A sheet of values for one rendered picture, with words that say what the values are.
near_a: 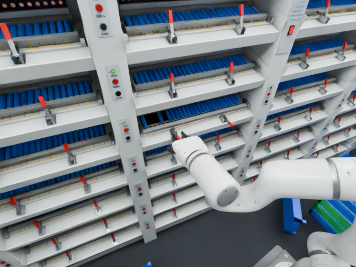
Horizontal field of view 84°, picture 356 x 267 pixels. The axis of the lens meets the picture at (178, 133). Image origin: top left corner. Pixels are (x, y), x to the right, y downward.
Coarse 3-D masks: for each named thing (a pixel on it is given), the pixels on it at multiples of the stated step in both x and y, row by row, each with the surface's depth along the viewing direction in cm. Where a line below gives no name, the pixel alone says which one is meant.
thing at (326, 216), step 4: (316, 204) 156; (316, 208) 157; (320, 208) 154; (320, 212) 155; (324, 212) 151; (324, 216) 152; (328, 216) 149; (328, 220) 150; (332, 220) 147; (332, 224) 148; (336, 224) 144; (336, 228) 145; (340, 228) 143; (340, 232) 143
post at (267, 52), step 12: (276, 0) 76; (288, 0) 71; (288, 12) 73; (252, 48) 93; (264, 48) 87; (276, 48) 82; (264, 60) 88; (276, 60) 86; (276, 72) 90; (264, 84) 92; (276, 84) 96; (252, 96) 102; (264, 96) 98; (264, 108) 103; (252, 120) 106; (264, 120) 110; (252, 132) 113; (240, 156) 126; (240, 168) 134; (240, 180) 145
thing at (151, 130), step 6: (228, 108) 101; (234, 108) 102; (240, 108) 103; (204, 114) 97; (210, 114) 97; (216, 114) 99; (180, 120) 93; (186, 120) 94; (192, 120) 95; (156, 126) 90; (162, 126) 90; (168, 126) 91; (174, 126) 93; (186, 126) 94; (144, 132) 88; (150, 132) 90
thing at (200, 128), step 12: (240, 96) 110; (252, 108) 104; (168, 120) 95; (204, 120) 98; (216, 120) 99; (228, 120) 100; (240, 120) 102; (168, 132) 92; (180, 132) 92; (192, 132) 93; (204, 132) 98; (144, 144) 87; (156, 144) 89; (168, 144) 93
